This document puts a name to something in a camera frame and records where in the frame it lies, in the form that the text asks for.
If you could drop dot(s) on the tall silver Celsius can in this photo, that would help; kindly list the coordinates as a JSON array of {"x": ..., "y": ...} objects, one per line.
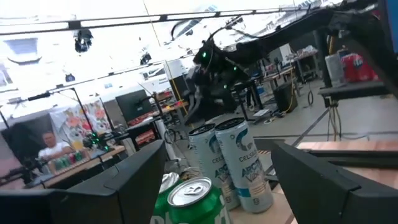
[
  {"x": 245, "y": 168},
  {"x": 208, "y": 161}
]

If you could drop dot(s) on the black aluminium table frame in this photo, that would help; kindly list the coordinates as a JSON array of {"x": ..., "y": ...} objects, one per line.
[{"x": 357, "y": 155}]

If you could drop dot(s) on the person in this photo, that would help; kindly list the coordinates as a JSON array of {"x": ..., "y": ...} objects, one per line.
[{"x": 53, "y": 149}]

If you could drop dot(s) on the green Sprite can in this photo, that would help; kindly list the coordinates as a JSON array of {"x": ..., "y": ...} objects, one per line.
[
  {"x": 199, "y": 208},
  {"x": 160, "y": 202}
]

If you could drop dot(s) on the black background cabinet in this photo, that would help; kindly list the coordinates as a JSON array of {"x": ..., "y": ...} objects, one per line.
[{"x": 178, "y": 87}]

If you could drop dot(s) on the black background robot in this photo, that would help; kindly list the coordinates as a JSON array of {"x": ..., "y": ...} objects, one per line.
[{"x": 96, "y": 140}]

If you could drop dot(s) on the grey desk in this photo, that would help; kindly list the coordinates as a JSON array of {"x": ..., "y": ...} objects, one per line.
[{"x": 351, "y": 90}]

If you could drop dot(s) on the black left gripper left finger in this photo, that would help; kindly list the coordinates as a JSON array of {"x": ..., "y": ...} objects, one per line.
[{"x": 93, "y": 202}]

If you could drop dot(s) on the black background stand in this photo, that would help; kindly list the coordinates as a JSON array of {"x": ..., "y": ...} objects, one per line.
[{"x": 84, "y": 109}]

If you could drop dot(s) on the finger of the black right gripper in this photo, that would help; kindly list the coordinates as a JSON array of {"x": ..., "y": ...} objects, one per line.
[
  {"x": 225, "y": 101},
  {"x": 192, "y": 109}
]

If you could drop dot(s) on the blue screen monitor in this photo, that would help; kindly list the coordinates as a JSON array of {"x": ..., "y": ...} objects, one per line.
[{"x": 390, "y": 25}]

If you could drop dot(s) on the colourful poster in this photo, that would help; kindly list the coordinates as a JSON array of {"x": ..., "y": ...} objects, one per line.
[{"x": 77, "y": 123}]

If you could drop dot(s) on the black background monitor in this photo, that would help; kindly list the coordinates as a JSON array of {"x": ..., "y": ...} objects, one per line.
[{"x": 133, "y": 104}]

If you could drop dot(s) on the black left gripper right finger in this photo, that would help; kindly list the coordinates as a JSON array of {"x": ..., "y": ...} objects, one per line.
[{"x": 335, "y": 196}]

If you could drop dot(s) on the black overhead frame beam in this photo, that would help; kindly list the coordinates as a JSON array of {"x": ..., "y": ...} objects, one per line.
[{"x": 74, "y": 25}]

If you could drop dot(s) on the wooden background workbench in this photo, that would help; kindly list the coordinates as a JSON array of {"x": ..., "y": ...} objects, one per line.
[{"x": 77, "y": 165}]

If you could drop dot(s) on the black floor box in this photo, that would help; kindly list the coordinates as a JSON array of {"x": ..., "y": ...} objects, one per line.
[{"x": 284, "y": 96}]

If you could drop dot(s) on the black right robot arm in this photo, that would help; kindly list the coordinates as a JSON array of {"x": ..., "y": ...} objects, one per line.
[{"x": 280, "y": 37}]

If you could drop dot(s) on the black ceiling spotlight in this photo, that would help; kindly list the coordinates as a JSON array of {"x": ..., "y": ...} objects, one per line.
[
  {"x": 83, "y": 40},
  {"x": 145, "y": 58},
  {"x": 70, "y": 77}
]

